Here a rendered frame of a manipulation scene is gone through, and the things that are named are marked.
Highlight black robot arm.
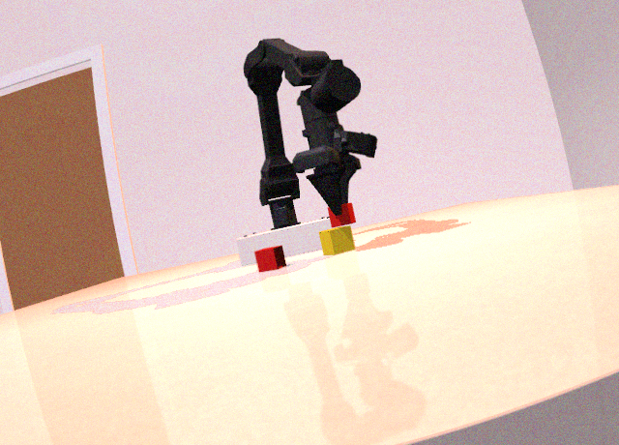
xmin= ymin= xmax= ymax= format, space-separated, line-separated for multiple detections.
xmin=244 ymin=38 xmax=378 ymax=230

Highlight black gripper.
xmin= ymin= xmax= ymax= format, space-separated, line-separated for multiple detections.
xmin=292 ymin=117 xmax=362 ymax=216

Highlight red cube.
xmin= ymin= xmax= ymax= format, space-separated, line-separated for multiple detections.
xmin=254 ymin=246 xmax=286 ymax=272
xmin=328 ymin=203 xmax=356 ymax=227

